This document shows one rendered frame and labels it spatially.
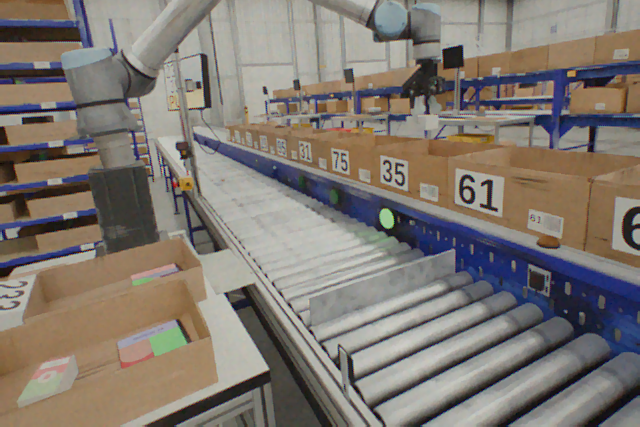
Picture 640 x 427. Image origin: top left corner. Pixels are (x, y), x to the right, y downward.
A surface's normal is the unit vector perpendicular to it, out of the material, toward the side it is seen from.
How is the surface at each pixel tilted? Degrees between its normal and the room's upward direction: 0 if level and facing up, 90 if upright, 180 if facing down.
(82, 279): 89
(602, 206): 90
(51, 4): 123
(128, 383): 91
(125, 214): 90
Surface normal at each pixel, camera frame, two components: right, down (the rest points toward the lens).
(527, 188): -0.89, 0.18
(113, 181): 0.48, 0.17
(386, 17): -0.07, 0.31
